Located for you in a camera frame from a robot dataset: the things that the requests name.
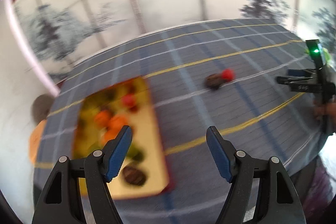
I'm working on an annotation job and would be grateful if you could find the smooth orange fruit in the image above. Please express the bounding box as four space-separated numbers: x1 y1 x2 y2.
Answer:
103 115 128 144

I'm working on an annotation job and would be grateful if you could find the red tomato fruit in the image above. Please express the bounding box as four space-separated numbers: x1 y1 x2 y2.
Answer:
121 93 137 109

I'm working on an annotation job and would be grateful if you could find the orange tangerine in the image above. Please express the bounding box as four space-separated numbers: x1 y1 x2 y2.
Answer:
94 110 112 128

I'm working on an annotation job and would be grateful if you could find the person hand on gripper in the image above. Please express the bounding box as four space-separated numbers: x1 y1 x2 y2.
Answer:
313 102 336 123

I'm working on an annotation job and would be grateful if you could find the orange round cushion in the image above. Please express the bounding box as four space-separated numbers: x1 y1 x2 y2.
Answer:
29 119 47 164

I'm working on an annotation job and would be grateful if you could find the green fruit with stem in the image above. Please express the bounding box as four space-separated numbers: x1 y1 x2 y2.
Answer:
126 143 144 162

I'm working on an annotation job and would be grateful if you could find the grey plaid tablecloth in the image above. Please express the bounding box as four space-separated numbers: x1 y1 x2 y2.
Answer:
34 18 323 223

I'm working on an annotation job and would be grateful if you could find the gold and red toffee tin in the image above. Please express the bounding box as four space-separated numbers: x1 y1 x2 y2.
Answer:
72 76 171 200

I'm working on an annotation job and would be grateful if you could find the dark brown passion fruit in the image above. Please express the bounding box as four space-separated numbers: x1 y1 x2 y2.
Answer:
204 74 225 90

